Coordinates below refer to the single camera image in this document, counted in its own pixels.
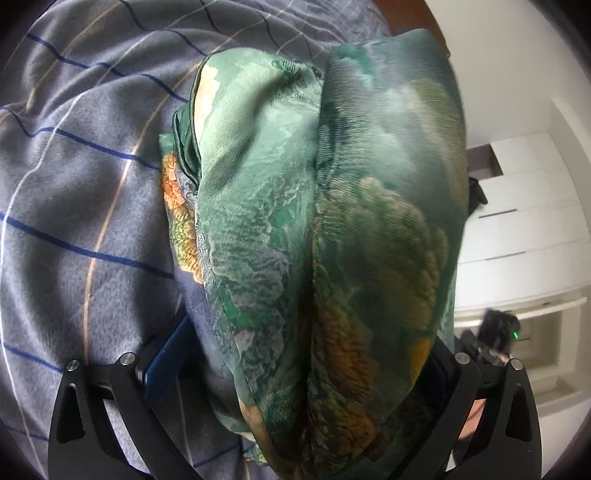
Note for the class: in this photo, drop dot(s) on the wooden headboard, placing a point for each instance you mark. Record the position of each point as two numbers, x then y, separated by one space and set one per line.
406 14

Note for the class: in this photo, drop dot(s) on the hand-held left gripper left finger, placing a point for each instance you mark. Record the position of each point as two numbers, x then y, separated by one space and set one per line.
166 357

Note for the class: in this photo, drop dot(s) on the dark object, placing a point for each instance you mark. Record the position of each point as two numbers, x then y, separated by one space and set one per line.
476 196

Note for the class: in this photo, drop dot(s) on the white cabinet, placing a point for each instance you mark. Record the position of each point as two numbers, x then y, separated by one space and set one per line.
521 240

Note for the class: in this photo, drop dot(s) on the blue-grey plaid blanket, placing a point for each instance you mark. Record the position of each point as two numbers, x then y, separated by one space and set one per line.
69 184

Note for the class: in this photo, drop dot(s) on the green floral garment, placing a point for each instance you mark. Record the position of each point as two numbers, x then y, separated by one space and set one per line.
369 184

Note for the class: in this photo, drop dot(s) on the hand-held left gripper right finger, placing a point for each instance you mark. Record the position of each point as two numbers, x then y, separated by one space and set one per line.
445 376

